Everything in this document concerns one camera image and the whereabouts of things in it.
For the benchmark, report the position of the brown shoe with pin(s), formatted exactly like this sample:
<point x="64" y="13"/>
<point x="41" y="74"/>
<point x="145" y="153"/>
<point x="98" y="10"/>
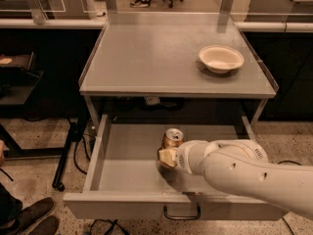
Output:
<point x="47" y="226"/>
<point x="34" y="212"/>

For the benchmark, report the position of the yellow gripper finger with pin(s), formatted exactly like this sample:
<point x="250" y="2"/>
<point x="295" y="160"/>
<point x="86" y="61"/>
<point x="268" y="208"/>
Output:
<point x="167" y="157"/>

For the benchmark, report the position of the brown shoe lower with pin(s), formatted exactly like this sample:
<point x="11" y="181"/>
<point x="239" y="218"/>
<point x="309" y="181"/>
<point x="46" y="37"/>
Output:
<point x="47" y="226"/>

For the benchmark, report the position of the white paper bowl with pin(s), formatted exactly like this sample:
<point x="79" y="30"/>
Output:
<point x="221" y="59"/>

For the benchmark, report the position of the black metal drawer handle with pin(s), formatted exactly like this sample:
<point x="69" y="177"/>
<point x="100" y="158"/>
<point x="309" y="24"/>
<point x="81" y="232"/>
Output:
<point x="180" y="213"/>

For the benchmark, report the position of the orange soda can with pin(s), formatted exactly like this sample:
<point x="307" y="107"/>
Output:
<point x="172" y="137"/>

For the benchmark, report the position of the black side cart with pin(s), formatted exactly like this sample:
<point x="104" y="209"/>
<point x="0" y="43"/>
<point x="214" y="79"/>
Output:
<point x="19" y="81"/>

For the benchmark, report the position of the brown shoe upper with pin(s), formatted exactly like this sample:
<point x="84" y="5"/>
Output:
<point x="34" y="212"/>

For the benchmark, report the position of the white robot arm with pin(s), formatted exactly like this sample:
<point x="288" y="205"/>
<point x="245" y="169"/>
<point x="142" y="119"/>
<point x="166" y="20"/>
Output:
<point x="240" y="167"/>

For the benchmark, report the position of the grey cabinet table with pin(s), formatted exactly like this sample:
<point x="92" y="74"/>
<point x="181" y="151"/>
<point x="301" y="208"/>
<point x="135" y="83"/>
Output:
<point x="157" y="54"/>

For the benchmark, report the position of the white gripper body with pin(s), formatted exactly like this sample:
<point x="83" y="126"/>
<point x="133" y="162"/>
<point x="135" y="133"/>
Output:
<point x="183" y="158"/>

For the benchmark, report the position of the open grey top drawer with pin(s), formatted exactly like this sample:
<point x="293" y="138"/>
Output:
<point x="124" y="180"/>

